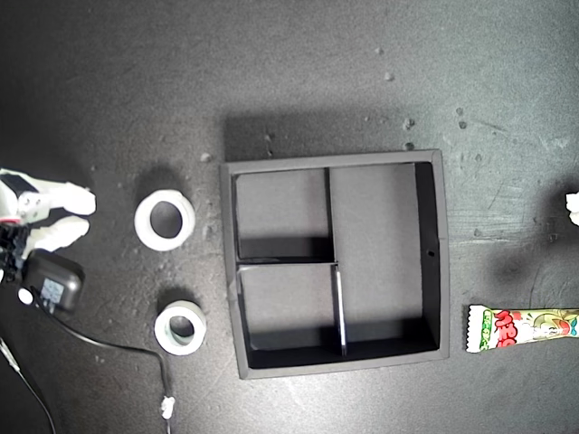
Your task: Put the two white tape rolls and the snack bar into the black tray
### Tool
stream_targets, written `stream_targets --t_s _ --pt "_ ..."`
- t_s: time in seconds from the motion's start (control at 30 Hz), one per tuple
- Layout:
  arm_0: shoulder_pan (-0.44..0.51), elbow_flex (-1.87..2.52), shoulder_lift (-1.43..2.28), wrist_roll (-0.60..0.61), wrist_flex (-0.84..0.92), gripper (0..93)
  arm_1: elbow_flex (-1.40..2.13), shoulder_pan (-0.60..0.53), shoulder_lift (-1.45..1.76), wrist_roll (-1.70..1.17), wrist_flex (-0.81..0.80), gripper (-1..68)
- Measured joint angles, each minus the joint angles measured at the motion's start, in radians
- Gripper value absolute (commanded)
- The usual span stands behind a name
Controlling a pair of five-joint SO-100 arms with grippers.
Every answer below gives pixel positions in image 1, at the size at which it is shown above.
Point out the printed wrapper snack bar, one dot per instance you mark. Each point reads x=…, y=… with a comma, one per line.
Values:
x=506, y=327

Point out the large white tape roll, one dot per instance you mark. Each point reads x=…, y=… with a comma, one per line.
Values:
x=144, y=226

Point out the black compartment tray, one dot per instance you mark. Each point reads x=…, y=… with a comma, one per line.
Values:
x=375, y=212

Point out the black camera box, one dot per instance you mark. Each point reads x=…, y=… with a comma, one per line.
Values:
x=63, y=280

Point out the small white tape roll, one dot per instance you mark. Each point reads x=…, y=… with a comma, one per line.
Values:
x=162, y=334

